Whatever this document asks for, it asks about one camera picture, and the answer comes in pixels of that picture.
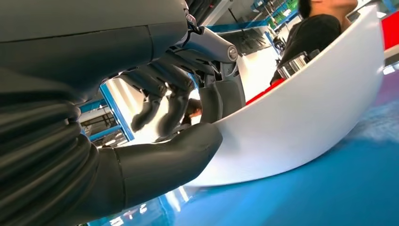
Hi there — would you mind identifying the person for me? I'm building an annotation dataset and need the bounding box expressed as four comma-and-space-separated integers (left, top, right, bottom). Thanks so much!
180, 98, 203, 126
269, 0, 359, 85

